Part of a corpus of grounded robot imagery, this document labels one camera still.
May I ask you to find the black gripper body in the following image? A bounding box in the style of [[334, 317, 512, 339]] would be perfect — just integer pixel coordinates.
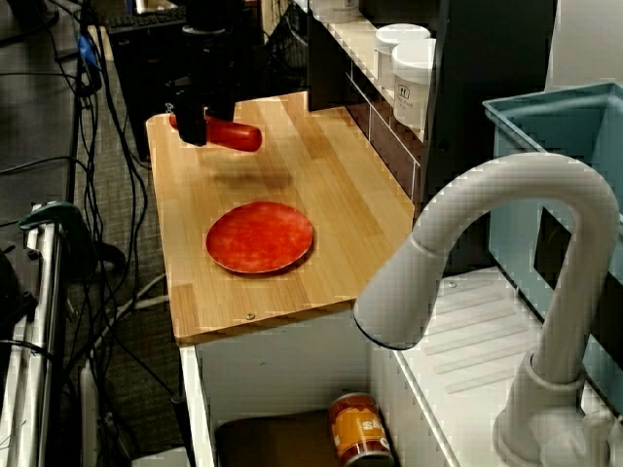
[[165, 26, 240, 107]]

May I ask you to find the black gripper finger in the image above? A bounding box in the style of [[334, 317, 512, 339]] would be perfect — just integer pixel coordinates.
[[175, 99, 209, 147], [207, 99, 238, 124]]

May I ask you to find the red toy sausage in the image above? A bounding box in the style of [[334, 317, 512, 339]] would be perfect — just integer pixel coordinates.
[[168, 112, 264, 154]]

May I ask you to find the red round plate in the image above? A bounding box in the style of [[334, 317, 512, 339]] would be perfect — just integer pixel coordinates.
[[204, 200, 315, 274]]

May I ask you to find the black computer tower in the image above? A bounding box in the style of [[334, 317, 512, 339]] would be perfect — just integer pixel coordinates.
[[106, 7, 267, 164]]

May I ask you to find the light wooden shelf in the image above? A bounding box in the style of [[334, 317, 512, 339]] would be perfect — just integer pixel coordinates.
[[311, 14, 429, 145]]

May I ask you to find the dark grey desk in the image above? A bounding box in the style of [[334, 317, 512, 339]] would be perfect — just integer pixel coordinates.
[[0, 0, 82, 230]]

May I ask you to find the green clamp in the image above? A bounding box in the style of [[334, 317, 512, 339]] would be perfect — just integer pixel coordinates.
[[18, 200, 98, 273]]

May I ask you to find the dark tile backsplash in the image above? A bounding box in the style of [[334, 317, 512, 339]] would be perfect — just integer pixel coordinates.
[[345, 72, 422, 200]]

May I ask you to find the plain white plastic jar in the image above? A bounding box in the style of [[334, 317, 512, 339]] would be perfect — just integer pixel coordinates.
[[373, 22, 432, 93]]

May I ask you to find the grey toy faucet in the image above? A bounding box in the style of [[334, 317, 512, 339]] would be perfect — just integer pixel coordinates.
[[352, 153, 620, 467]]

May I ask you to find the black device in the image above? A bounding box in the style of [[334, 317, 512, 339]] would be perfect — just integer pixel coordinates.
[[0, 247, 39, 341]]

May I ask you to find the black toy kitchen hutch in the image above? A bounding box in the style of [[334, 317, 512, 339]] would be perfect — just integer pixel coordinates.
[[306, 0, 559, 273]]

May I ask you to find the teal plastic bin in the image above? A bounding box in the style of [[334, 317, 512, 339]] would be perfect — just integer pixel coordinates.
[[481, 81, 623, 414]]

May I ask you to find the white toy sink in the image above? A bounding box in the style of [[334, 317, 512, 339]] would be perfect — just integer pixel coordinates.
[[178, 265, 623, 467]]

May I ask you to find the orange soup can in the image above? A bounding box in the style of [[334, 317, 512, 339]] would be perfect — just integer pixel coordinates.
[[327, 391, 394, 467]]

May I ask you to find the black square patch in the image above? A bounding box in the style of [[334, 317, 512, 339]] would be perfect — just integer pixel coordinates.
[[532, 205, 573, 289]]

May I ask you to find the black cable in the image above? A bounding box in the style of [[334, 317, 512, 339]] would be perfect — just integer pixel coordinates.
[[0, 339, 55, 364], [0, 154, 82, 177], [99, 26, 150, 273]]

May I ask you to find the white cable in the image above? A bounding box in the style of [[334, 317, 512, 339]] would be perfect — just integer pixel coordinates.
[[92, 273, 170, 351]]

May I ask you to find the aluminium frame rail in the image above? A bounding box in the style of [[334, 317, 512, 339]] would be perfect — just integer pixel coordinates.
[[0, 203, 67, 467]]

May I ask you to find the black bar handle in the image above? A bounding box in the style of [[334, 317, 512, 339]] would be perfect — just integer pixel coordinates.
[[169, 396, 197, 467]]

